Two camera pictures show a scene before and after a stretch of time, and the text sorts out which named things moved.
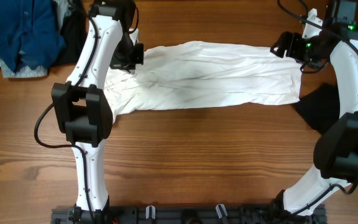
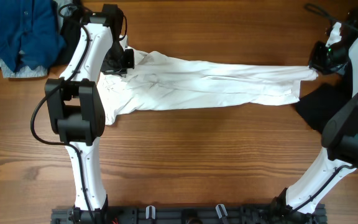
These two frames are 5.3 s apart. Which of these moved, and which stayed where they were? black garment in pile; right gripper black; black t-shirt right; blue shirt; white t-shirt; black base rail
Moved: white t-shirt; right gripper black
Stayed: black garment in pile; black t-shirt right; blue shirt; black base rail
